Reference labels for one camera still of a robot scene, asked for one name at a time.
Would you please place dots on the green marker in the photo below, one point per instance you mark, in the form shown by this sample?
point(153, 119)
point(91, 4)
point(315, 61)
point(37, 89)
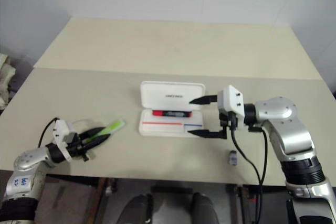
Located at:
point(115, 126)

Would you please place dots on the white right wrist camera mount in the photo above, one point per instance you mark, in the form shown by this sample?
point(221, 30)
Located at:
point(231, 98)

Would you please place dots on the dark metal table leg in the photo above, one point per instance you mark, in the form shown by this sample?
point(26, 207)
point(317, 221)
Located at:
point(240, 203)

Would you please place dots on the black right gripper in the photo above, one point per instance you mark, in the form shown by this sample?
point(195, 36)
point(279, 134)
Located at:
point(228, 121)

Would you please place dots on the small gray blue object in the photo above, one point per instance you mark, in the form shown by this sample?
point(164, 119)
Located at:
point(232, 158)

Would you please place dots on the rusty metal table leg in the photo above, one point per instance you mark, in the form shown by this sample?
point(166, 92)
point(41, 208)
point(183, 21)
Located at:
point(98, 200)

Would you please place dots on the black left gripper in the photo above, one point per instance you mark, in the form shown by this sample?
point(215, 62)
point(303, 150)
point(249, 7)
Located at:
point(76, 145)

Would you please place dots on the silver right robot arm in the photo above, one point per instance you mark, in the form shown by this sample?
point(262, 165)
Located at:
point(291, 132)

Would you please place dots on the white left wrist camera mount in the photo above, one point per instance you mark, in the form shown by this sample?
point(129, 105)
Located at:
point(61, 132)

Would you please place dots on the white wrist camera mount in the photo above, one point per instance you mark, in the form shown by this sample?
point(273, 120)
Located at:
point(61, 132)
point(231, 98)

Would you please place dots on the white plastic pencil case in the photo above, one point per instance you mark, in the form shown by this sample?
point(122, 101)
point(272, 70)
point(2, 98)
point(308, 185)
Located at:
point(170, 90)

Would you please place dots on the dark rounded shape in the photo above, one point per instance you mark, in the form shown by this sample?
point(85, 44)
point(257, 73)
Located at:
point(204, 208)
point(137, 209)

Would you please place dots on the pale crumpled cloth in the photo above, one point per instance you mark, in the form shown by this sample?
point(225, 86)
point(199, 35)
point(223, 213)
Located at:
point(5, 77)

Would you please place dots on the red marker with black label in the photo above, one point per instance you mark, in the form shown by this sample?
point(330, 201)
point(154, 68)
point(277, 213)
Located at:
point(172, 113)

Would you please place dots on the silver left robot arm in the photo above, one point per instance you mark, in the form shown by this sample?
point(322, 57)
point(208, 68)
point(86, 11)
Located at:
point(26, 159)

